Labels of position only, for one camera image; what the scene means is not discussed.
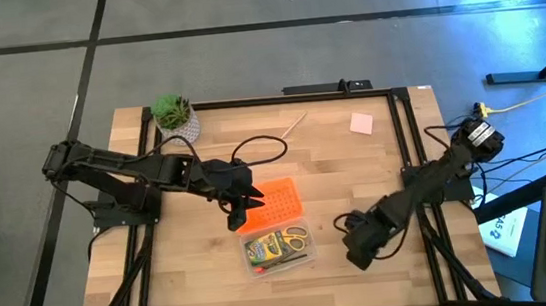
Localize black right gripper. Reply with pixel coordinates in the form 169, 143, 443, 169
339, 204, 399, 274

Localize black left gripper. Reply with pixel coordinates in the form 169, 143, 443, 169
195, 154, 267, 215

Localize orange pencil case lid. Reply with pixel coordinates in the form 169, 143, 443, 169
232, 175, 307, 236

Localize green yellow crayon box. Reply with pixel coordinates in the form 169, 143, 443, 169
242, 229, 290, 268

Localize yellow-handled scissors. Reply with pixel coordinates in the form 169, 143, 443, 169
274, 223, 312, 254

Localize clear plastic pencil case base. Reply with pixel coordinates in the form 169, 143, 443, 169
237, 216, 321, 281

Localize wooden pencil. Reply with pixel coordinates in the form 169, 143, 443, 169
277, 111, 311, 141

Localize pink sticky note pad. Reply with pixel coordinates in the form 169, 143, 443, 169
347, 109, 377, 139

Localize black pen with red tip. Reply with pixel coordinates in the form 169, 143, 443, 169
261, 252, 311, 269

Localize green plant in patterned pot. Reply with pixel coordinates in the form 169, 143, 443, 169
148, 90, 203, 150

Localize black bar-shaped device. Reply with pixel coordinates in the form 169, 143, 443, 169
280, 75, 374, 100

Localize white box with blue print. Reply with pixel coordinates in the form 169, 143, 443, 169
474, 187, 534, 262

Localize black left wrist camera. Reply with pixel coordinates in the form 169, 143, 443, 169
223, 199, 250, 234

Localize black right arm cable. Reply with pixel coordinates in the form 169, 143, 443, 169
332, 204, 415, 265

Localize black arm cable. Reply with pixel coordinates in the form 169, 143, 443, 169
227, 131, 291, 171
332, 204, 415, 265

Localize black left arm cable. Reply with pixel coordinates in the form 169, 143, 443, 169
227, 131, 291, 171

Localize black aluminium table frame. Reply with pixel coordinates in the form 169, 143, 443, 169
58, 74, 503, 306

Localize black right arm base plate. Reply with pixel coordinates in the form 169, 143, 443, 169
400, 159, 475, 208

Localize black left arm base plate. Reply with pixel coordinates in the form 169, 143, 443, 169
89, 183, 165, 233

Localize yellow extension cord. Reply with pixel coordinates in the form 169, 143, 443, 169
470, 84, 546, 121

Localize black floor cables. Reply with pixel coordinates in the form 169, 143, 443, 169
444, 106, 546, 212

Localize grey cable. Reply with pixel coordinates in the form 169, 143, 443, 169
481, 127, 546, 189

